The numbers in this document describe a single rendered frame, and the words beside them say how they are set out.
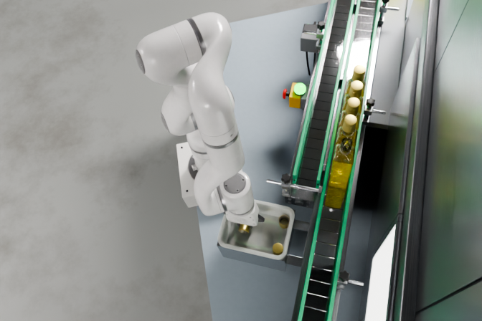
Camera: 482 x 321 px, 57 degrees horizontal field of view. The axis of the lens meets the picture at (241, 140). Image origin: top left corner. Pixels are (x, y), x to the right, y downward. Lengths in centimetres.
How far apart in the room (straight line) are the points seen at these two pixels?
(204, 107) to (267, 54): 118
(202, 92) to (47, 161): 218
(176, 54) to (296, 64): 112
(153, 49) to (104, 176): 188
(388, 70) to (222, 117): 87
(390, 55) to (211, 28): 88
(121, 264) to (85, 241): 26
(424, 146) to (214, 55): 47
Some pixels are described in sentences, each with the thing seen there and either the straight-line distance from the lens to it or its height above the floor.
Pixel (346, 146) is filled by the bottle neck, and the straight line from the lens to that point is 122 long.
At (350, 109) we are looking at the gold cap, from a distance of 127.
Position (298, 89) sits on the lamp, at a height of 102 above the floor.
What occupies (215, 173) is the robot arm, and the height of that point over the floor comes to 137.
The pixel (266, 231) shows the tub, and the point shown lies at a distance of 151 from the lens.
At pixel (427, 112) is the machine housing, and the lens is 101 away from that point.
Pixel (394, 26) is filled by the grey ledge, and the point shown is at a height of 105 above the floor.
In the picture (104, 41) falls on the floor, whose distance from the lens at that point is 344.
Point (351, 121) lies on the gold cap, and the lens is 124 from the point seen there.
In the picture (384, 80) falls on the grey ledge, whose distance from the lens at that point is 167.
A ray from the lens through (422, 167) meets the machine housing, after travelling 94.
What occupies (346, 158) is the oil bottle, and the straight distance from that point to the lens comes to 127.
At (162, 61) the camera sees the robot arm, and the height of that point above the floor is 162.
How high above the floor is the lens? 239
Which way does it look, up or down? 61 degrees down
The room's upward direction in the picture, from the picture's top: 12 degrees counter-clockwise
